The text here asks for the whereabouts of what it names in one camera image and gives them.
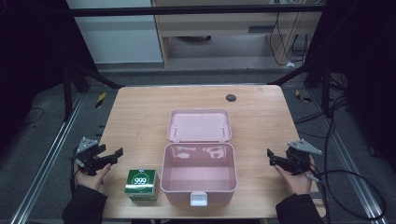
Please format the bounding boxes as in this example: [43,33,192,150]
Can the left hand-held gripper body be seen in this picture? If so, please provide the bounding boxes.
[69,137,108,176]

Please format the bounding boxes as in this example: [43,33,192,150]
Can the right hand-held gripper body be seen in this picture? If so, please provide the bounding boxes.
[285,139,323,175]

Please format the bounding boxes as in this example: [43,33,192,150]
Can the green medicine box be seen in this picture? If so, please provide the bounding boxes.
[124,168,161,202]

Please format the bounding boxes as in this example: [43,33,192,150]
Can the pink plastic storage box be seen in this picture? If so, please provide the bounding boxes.
[160,107,239,208]

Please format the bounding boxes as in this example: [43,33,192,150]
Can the person's right hand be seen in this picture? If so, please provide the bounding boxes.
[274,155,314,196]

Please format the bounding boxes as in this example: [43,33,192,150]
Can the person's left hand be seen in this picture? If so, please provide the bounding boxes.
[74,162,112,191]

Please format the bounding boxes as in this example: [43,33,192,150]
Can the yellow black tape strip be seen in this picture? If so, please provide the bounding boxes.
[294,89,313,104]
[94,91,107,109]

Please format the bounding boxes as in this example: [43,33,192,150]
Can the white cabinet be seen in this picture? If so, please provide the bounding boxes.
[65,0,163,64]

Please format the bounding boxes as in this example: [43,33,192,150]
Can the dark curtain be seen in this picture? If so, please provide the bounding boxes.
[0,0,98,153]
[306,0,396,174]

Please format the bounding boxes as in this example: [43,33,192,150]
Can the light wooden desk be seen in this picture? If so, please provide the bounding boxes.
[151,0,322,68]

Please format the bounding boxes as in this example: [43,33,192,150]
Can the long black floor cable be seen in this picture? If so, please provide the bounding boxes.
[322,99,348,224]

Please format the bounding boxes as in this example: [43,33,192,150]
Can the aluminium floor rail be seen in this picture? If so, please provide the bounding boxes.
[8,92,87,224]
[311,90,389,224]

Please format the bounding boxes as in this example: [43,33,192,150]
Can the black looped gripper cable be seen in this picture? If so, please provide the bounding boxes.
[317,169,388,221]

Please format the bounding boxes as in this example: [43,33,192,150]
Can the black upright frame post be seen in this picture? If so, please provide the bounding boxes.
[63,66,75,123]

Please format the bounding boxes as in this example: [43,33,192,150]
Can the thin black floor cable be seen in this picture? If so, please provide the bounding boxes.
[21,106,46,128]

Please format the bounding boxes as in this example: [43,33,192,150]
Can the black diagonal frame strut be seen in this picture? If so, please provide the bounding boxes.
[73,63,125,91]
[268,59,323,87]

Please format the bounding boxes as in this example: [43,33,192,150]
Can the black hanging desk cables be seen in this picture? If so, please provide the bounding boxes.
[268,11,309,67]

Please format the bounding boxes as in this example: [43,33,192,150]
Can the black frame crossbar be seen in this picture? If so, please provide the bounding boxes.
[66,4,326,18]

